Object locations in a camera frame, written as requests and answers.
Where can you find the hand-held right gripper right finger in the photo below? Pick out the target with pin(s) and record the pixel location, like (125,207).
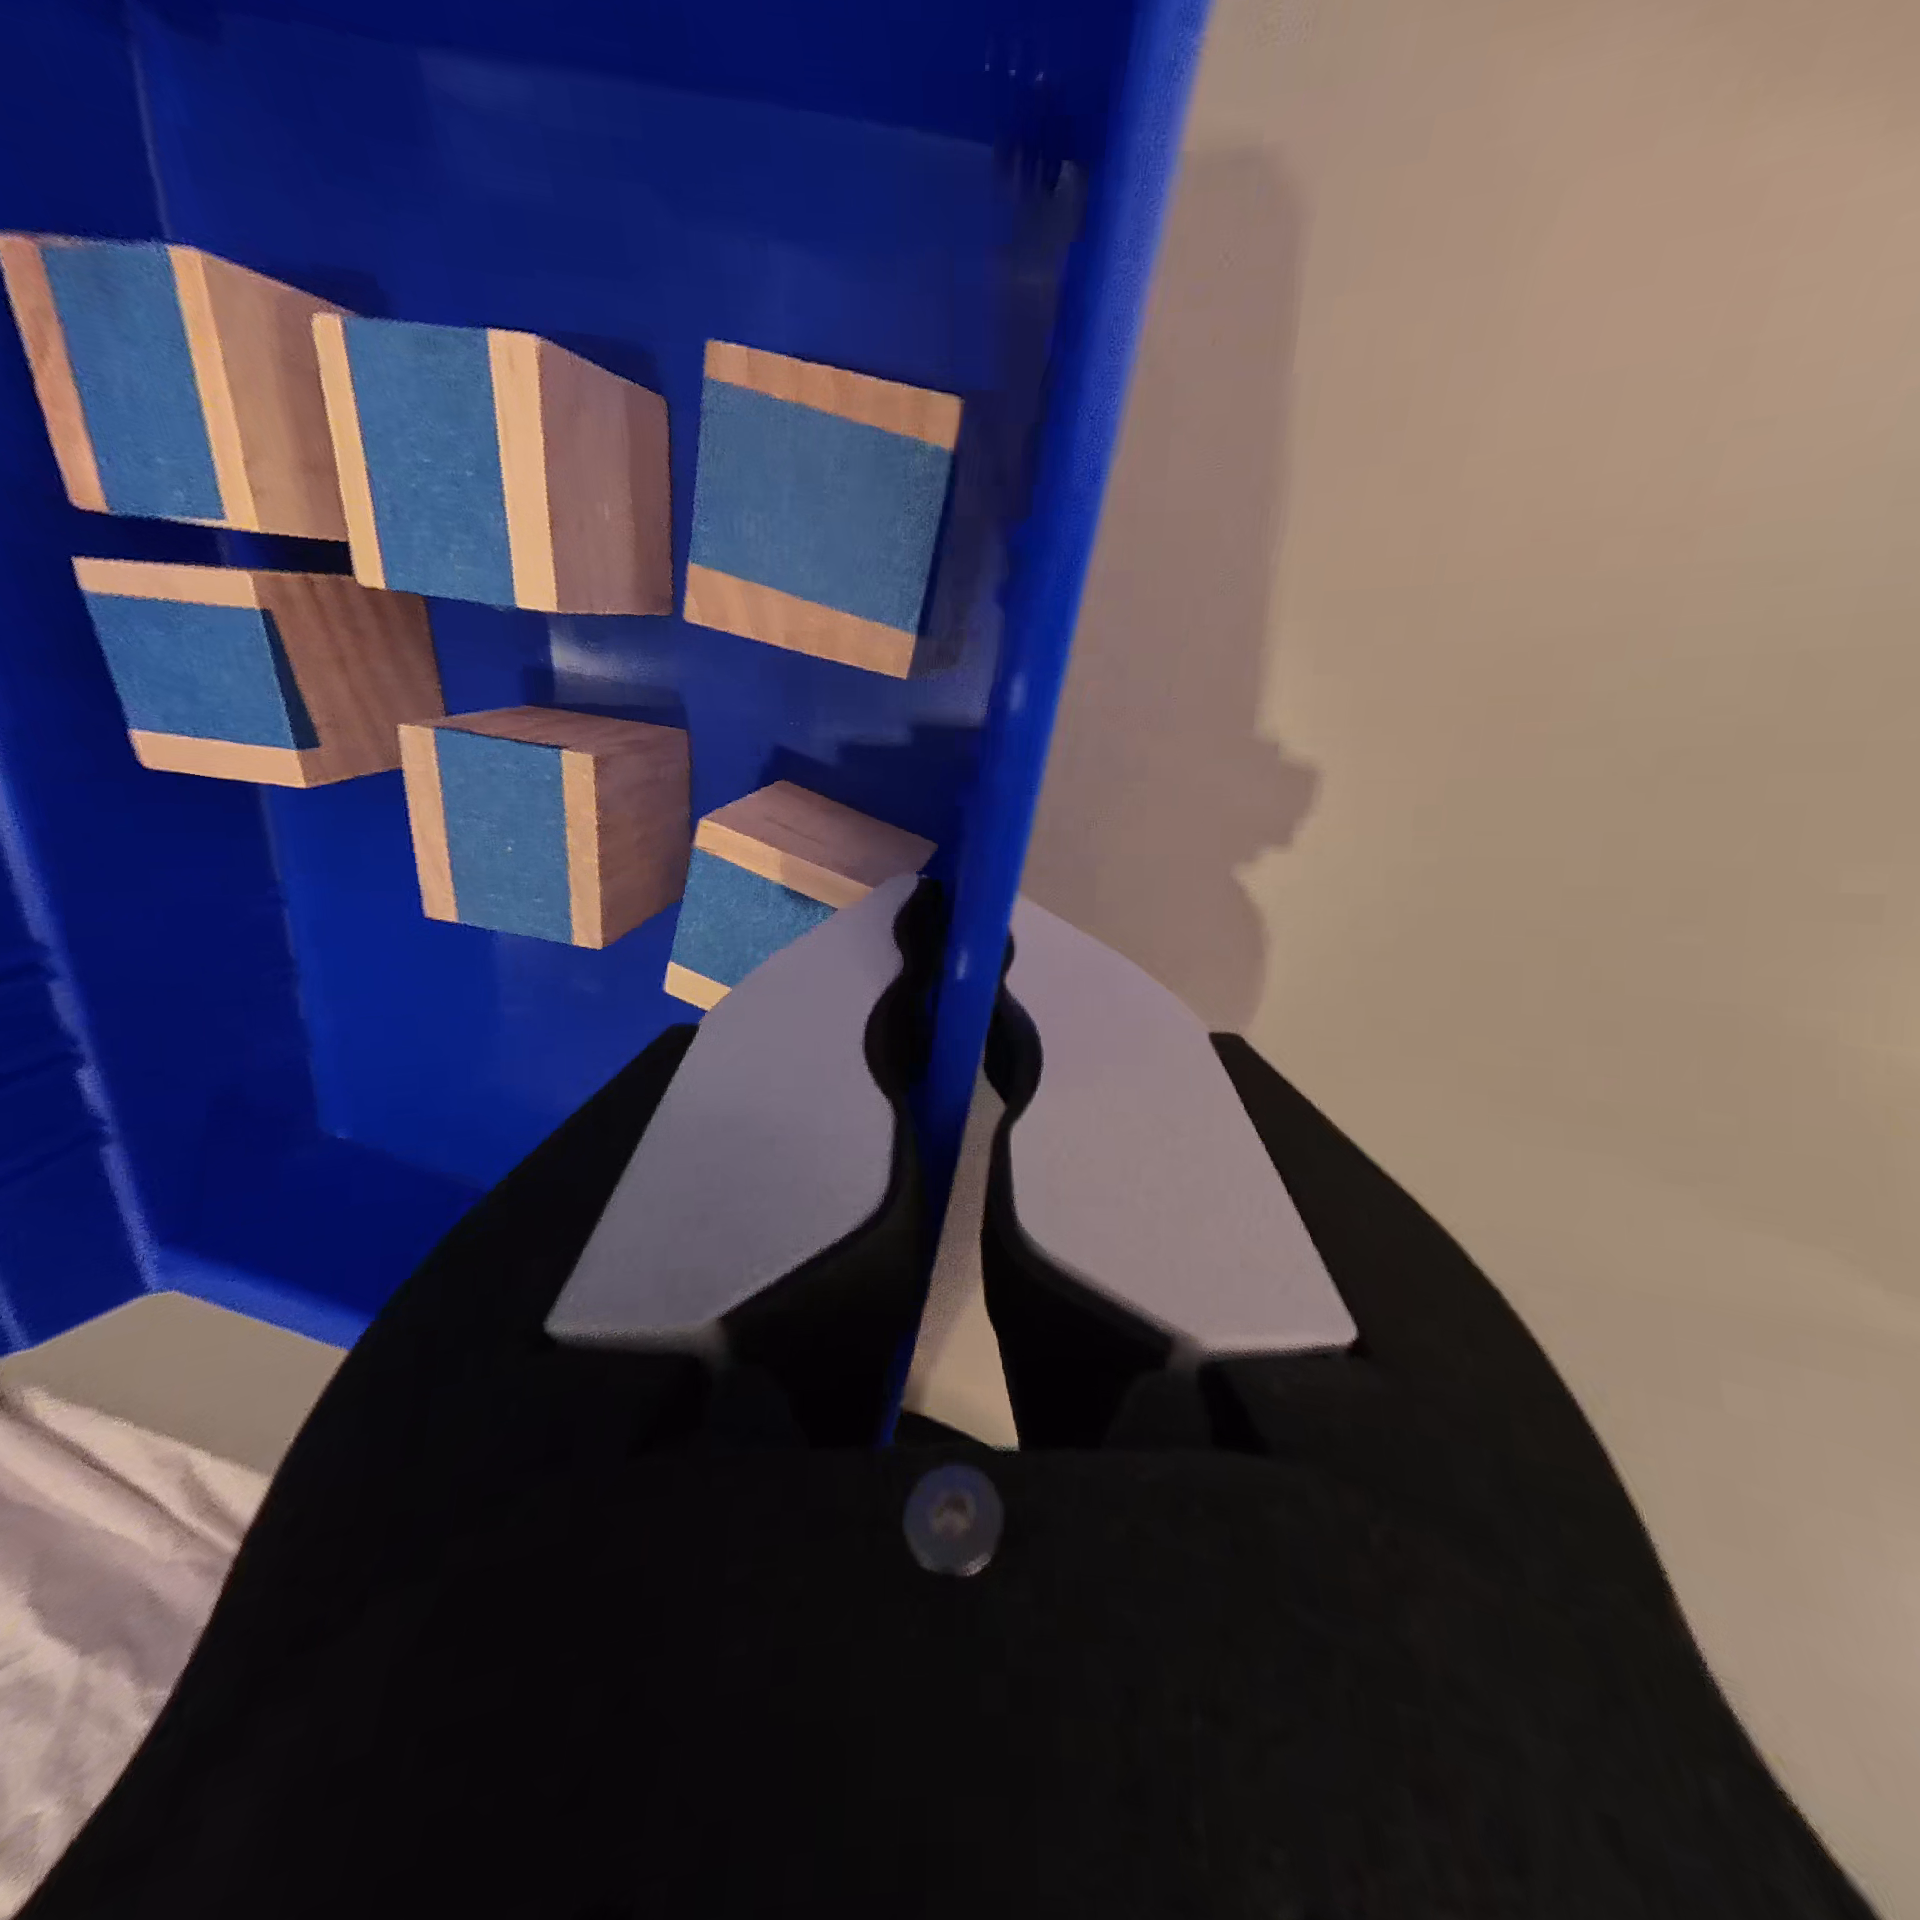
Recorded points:
(1171,1184)

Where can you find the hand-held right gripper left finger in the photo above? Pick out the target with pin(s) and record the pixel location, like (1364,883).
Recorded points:
(749,1141)

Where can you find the group of taped wooden cubes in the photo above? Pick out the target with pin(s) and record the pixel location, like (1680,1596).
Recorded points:
(826,510)

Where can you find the blue plastic bin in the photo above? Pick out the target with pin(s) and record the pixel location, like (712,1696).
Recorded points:
(600,182)

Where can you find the person's white shirt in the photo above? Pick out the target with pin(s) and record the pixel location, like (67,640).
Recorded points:
(89,1575)

